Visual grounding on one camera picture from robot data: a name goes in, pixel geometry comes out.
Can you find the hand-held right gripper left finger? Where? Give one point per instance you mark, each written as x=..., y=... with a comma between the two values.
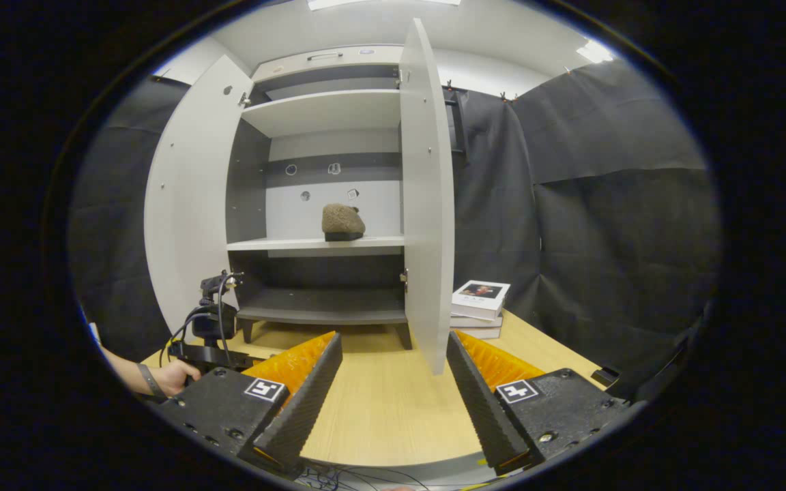
x=304, y=402

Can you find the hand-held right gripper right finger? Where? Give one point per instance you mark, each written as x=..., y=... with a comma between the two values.
x=485, y=409

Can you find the white shoe cabinet door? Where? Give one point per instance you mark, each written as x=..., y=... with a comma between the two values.
x=427, y=204
x=188, y=204

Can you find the brown fuzzy shoe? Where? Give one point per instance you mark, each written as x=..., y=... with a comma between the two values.
x=342, y=219

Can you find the white shoe cabinet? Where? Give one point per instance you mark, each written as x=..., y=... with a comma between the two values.
x=325, y=109

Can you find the white cabinet drawer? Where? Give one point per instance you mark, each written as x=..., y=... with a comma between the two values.
x=284, y=67

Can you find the plain white book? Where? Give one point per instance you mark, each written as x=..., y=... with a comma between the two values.
x=478, y=333
x=475, y=321

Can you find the black wristband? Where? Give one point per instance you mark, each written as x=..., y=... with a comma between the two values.
x=151, y=382

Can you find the white book with photo cover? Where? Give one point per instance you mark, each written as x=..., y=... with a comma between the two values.
x=480, y=296

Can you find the small black block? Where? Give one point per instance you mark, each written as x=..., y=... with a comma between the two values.
x=606, y=376

